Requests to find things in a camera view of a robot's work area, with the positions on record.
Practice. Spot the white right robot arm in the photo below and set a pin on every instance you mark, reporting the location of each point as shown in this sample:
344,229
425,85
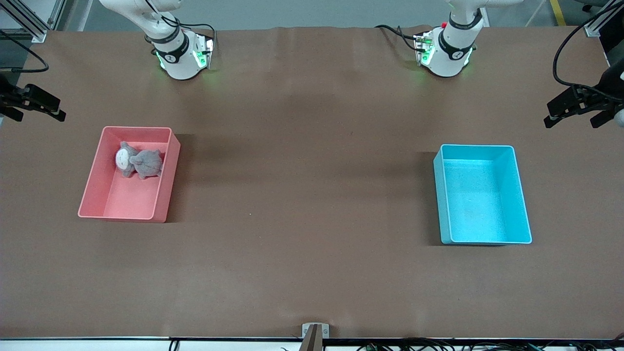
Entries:
178,63

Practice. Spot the aluminium frame profile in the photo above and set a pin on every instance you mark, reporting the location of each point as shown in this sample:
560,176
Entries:
597,24
29,24

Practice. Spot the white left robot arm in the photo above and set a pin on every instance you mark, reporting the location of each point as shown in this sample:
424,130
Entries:
446,61

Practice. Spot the aluminium frame post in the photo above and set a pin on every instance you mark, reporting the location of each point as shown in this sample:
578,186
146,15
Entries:
57,12

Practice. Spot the pink plastic box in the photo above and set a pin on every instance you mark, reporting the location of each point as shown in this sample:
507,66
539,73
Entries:
129,197

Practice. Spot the white table edge strip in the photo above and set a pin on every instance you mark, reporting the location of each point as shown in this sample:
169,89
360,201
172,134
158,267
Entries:
73,345

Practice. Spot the grey metal bracket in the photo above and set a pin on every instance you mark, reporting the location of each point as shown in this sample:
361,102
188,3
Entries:
307,329

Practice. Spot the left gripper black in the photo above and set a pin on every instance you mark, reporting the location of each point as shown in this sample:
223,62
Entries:
595,97

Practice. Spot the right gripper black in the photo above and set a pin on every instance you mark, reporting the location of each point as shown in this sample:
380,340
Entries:
10,97

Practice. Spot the silver base connector panel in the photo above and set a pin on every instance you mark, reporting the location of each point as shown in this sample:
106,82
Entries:
204,51

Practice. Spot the blue plastic box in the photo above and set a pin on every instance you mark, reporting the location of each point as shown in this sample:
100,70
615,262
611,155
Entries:
482,209

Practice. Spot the brown table mat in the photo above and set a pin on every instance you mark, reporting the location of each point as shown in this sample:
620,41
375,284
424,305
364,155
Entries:
312,273

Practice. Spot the grey plush toy white belly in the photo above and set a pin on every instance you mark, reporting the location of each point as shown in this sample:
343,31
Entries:
123,158

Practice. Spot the brown camera post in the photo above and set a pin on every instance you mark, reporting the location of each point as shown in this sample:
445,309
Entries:
312,341

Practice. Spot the plain grey plush toy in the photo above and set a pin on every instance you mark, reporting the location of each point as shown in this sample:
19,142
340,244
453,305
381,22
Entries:
148,165

